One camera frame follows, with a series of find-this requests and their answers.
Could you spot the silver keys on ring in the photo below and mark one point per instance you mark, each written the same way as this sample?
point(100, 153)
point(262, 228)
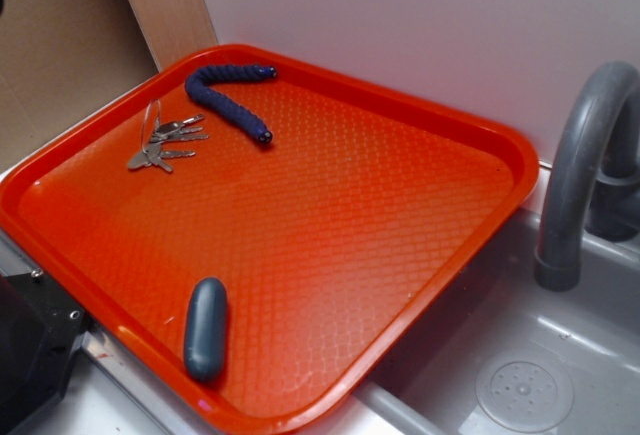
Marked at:
point(157, 135)

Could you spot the grey plastic sink basin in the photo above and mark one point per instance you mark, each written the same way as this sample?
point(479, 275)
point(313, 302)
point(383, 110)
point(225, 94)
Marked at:
point(497, 354)

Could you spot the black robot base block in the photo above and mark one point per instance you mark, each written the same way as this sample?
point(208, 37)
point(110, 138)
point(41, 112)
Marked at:
point(42, 327)

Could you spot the light wooden board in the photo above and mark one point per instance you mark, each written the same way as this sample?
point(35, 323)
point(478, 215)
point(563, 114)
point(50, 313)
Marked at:
point(174, 29)

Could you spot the brown cardboard panel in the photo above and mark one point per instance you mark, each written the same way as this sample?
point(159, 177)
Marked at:
point(62, 60)

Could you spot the grey curved faucet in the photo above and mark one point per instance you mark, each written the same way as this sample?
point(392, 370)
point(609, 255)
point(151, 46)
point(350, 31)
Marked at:
point(594, 182)

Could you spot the orange plastic tray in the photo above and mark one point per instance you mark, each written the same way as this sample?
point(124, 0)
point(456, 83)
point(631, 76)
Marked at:
point(330, 241)

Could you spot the dark blue oval capsule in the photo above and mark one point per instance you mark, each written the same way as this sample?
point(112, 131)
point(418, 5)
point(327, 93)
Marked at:
point(204, 346)

